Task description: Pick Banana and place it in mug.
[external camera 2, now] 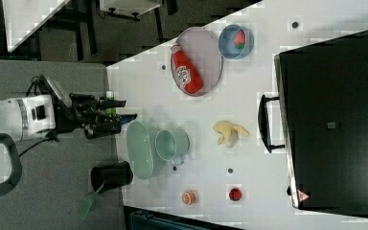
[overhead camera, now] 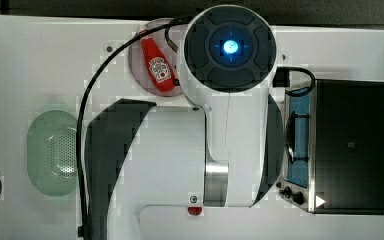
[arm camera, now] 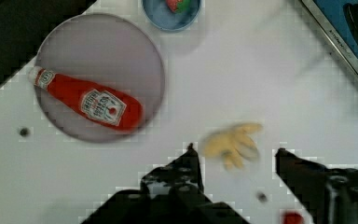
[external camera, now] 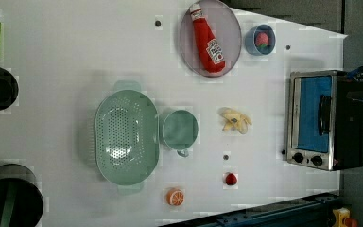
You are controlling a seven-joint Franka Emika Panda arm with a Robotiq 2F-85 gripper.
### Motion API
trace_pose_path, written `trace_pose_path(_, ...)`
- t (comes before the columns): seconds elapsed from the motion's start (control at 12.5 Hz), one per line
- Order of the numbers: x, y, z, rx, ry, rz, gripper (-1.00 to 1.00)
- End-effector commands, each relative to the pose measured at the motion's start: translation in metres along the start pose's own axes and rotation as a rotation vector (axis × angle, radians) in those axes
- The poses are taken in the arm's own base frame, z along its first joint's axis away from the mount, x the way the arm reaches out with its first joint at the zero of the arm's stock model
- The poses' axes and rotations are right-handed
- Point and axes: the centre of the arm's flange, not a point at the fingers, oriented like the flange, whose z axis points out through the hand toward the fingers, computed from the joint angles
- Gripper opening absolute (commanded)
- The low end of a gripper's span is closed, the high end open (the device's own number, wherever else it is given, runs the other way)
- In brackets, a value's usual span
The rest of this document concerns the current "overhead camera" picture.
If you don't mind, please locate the pink oval plate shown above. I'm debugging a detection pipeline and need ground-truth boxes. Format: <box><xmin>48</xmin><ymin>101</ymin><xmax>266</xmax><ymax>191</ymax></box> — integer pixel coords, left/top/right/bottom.
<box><xmin>128</xmin><ymin>26</ymin><xmax>183</xmax><ymax>97</ymax></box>

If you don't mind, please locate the red tomato toy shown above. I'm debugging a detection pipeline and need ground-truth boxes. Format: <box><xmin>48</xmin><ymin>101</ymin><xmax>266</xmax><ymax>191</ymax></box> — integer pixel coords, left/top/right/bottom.
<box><xmin>188</xmin><ymin>207</ymin><xmax>202</xmax><ymax>216</ymax></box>

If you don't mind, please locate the red ketchup bottle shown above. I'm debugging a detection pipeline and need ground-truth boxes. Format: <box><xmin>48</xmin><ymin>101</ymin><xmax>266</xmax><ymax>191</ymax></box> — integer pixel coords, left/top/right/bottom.
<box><xmin>140</xmin><ymin>37</ymin><xmax>175</xmax><ymax>92</ymax></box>

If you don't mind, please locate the green perforated colander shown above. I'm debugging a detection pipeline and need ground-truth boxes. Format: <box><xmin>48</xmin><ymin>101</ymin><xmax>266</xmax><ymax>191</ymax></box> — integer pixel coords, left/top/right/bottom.
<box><xmin>27</xmin><ymin>110</ymin><xmax>77</xmax><ymax>197</ymax></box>

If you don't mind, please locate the black toaster oven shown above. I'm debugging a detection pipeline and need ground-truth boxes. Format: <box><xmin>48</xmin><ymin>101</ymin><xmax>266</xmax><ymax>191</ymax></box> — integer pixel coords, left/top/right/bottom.
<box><xmin>276</xmin><ymin>79</ymin><xmax>384</xmax><ymax>215</ymax></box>

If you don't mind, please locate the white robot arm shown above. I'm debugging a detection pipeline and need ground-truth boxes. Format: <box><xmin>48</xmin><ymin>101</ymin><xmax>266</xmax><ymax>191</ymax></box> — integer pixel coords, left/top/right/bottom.
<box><xmin>79</xmin><ymin>5</ymin><xmax>278</xmax><ymax>240</ymax></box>

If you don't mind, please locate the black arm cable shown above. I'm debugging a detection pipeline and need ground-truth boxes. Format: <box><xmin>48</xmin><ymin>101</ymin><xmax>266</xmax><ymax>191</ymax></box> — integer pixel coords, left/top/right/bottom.
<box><xmin>75</xmin><ymin>19</ymin><xmax>191</xmax><ymax>238</ymax></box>

